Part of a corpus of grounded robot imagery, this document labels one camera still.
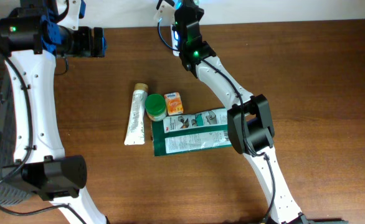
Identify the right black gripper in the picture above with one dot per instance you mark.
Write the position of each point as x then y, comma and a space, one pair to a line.
203, 11

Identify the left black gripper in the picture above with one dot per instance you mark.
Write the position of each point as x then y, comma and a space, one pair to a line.
86, 50

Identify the orange small tissue pack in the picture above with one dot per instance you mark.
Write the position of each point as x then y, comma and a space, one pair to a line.
174, 103

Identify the green lid small jar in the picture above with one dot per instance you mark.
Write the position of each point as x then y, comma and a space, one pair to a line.
155, 106

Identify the white printed tube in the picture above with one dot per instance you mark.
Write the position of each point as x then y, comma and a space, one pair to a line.
135, 134

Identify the green white wipes packet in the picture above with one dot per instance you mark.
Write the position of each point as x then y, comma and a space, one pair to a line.
190, 132

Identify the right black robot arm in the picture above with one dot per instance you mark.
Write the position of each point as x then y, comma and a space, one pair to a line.
249, 121

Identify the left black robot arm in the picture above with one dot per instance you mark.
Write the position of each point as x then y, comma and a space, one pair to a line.
32, 38

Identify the white barcode scanner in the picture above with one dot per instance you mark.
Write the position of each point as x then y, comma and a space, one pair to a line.
175, 40

